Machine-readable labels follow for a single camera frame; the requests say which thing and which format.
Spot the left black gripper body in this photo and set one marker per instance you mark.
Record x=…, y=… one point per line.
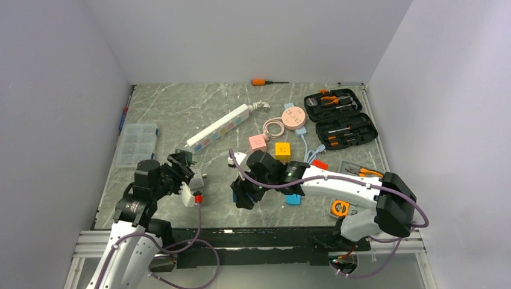
x=171, y=179

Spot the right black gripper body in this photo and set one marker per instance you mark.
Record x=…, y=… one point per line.
x=241, y=185

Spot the pink plug adapter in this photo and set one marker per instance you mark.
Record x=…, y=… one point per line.
x=257, y=143

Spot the yellow plug adapter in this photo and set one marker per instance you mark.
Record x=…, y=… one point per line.
x=283, y=152

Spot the small blue plug adapter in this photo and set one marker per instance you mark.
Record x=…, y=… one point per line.
x=294, y=199

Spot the blue power strip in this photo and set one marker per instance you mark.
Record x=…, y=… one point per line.
x=301, y=131

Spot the white power strip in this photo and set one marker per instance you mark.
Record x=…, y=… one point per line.
x=225, y=124

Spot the red cube adapter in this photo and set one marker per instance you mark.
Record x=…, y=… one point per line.
x=320, y=164

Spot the pink round plug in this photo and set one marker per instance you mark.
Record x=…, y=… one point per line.
x=293, y=118

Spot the green cube plug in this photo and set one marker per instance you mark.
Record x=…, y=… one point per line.
x=184, y=157

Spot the white cube plug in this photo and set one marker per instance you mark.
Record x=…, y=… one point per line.
x=197, y=182

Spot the dark blue cube adapter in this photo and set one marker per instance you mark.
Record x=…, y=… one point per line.
x=240, y=196

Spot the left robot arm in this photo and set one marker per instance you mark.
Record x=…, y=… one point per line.
x=136, y=236

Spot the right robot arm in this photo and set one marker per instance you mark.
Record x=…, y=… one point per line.
x=385, y=204

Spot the clear plastic screw box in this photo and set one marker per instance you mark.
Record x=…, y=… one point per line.
x=137, y=143

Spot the blue red pen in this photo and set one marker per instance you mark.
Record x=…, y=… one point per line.
x=124, y=114

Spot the grey tool tray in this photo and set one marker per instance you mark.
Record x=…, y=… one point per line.
x=348, y=168

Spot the orange tape measure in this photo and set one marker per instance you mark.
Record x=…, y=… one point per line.
x=339, y=208

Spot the black tool case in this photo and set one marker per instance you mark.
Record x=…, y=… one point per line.
x=339, y=120

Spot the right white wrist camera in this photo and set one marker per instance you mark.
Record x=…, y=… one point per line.
x=240, y=160

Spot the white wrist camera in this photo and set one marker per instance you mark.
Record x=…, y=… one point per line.
x=188, y=195
x=240, y=160

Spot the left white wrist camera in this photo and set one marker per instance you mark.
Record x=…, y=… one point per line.
x=188, y=195

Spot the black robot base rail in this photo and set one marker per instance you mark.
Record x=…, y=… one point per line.
x=312, y=245

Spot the orange handled screwdriver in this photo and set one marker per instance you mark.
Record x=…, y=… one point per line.
x=262, y=82

